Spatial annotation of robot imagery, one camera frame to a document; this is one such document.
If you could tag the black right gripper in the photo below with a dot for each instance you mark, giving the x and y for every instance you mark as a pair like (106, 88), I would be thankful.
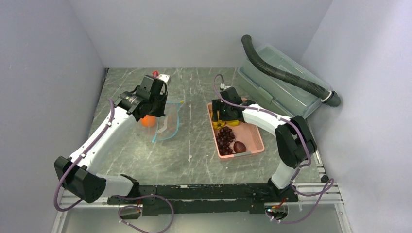
(216, 105)

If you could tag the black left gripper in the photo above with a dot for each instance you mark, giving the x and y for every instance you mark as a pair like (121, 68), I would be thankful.
(163, 95)

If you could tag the yellow mango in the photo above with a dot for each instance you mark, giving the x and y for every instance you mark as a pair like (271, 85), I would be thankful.
(233, 123)

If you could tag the orange fruit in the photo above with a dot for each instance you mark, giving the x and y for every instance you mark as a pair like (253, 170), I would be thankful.
(148, 121)

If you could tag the clear zip top bag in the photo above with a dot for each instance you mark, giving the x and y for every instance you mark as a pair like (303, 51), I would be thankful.
(167, 126)

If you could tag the yellow bell pepper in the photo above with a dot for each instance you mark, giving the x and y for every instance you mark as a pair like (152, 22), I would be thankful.
(216, 125)

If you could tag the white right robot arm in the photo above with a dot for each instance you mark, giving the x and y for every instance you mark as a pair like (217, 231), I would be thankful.
(295, 141)

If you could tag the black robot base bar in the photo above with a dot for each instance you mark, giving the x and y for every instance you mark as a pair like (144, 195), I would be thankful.
(253, 198)

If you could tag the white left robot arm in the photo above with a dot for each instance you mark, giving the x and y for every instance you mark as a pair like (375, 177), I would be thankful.
(79, 173)

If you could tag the dark purple grape bunch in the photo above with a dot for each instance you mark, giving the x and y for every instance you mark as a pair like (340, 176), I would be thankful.
(225, 140)

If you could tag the pink perforated plastic basket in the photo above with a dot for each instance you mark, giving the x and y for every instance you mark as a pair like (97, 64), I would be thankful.
(246, 133)

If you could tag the dark red round fruit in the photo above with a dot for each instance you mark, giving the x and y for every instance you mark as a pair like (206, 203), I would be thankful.
(239, 147)

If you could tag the green lidded storage box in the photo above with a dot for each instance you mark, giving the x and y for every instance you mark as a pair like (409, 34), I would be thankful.
(276, 95)

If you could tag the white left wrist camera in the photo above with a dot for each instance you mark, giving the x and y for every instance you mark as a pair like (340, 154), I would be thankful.
(164, 77)

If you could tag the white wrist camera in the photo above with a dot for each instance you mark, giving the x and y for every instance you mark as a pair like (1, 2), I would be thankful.
(164, 77)
(224, 87)

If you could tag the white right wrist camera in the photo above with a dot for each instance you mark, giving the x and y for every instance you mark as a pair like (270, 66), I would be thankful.
(224, 87)

